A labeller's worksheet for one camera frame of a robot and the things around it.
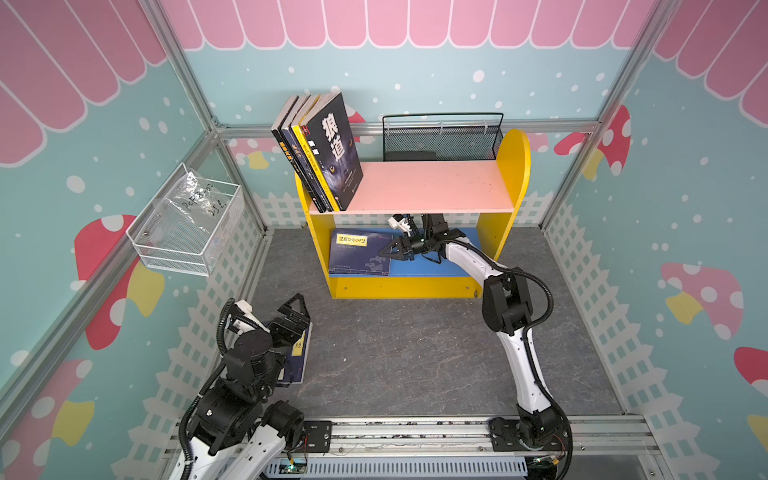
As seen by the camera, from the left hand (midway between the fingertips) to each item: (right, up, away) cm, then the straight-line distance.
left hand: (297, 312), depth 68 cm
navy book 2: (-7, -20, +18) cm, 28 cm away
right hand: (+18, +13, +21) cm, 31 cm away
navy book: (+11, +14, +22) cm, 28 cm away
